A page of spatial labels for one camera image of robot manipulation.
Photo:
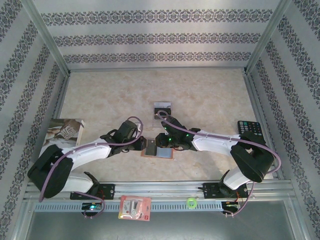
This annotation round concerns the black VIP credit card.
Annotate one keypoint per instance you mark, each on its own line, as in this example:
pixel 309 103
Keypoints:
pixel 162 109
pixel 151 150

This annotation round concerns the brown leather card holder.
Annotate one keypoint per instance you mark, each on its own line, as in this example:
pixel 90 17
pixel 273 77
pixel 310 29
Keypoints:
pixel 165 153

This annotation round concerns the clear acrylic card stand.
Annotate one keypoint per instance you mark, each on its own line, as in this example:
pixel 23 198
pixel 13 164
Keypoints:
pixel 156 122

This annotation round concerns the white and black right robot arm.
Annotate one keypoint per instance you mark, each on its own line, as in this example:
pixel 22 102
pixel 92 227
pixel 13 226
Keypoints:
pixel 215 143

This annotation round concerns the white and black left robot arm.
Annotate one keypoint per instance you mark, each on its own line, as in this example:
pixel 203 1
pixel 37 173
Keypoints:
pixel 87 153

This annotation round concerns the photo cover book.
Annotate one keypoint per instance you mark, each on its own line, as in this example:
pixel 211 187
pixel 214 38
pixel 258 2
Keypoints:
pixel 65 130

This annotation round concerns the red blister pack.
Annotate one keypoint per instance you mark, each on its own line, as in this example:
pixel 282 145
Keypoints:
pixel 132 207

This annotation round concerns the small controller board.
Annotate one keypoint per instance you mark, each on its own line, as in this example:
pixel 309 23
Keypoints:
pixel 231 205
pixel 92 207

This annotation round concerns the black calculator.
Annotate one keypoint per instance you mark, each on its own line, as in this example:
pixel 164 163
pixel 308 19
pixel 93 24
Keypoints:
pixel 250 127

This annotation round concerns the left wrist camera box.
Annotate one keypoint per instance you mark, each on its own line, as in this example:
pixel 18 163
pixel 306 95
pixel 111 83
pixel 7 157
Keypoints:
pixel 136 128

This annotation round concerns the aluminium mounting rail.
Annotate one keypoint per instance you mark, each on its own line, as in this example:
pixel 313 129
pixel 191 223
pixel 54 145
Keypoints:
pixel 160 188

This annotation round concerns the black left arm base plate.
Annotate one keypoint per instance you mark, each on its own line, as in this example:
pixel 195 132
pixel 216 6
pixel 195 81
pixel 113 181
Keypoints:
pixel 107 191

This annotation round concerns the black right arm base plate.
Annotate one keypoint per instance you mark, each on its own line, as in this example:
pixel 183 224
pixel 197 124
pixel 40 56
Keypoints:
pixel 210 191

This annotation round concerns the aluminium back rail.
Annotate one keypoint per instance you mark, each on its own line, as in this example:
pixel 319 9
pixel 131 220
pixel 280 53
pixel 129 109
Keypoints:
pixel 157 69

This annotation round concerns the aluminium side rail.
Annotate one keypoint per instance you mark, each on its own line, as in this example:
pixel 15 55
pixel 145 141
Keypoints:
pixel 61 97
pixel 254 95

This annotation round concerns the aluminium frame post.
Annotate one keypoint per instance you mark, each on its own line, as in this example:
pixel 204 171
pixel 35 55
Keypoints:
pixel 267 37
pixel 50 37

